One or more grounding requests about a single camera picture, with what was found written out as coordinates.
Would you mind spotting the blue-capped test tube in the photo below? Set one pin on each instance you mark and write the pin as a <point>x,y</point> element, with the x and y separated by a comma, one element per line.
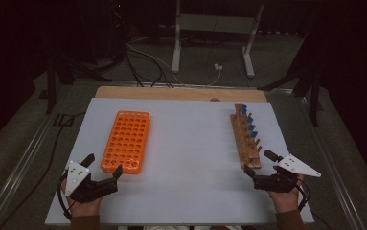
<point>251,127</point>
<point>254,134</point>
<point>244,112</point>
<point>249,120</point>
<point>244,107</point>

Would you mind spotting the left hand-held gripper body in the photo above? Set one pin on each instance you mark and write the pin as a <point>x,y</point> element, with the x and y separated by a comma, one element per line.
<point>77,177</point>

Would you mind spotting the white plug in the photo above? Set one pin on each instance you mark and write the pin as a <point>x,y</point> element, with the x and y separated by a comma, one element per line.
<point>218,66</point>

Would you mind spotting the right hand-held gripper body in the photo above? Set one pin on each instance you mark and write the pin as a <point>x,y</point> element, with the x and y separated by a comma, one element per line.
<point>277,183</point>

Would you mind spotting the metal floor rail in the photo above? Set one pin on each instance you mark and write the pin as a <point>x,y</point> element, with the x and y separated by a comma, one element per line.
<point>328,153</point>
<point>21,159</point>

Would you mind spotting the orange plastic tube rack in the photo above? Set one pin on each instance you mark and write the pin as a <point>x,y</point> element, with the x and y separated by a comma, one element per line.
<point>126,140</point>

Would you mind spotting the white metal stand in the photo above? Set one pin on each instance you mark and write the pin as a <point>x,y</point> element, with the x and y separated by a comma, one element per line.
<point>177,38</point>

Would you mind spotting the white table mat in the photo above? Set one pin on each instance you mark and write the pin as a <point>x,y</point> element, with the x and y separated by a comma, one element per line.
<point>187,159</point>

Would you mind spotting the wooden tube rack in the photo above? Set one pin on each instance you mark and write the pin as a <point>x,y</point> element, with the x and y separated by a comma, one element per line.
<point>245,147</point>

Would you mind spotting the person's left hand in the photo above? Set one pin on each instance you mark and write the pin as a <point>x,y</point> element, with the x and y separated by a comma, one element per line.
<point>85,209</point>

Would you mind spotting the person's right hand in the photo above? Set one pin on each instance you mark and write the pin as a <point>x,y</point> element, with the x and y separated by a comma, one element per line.
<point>285,201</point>

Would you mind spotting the black stand legs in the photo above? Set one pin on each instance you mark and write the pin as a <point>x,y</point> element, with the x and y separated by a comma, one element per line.
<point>314,102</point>
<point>50,92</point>

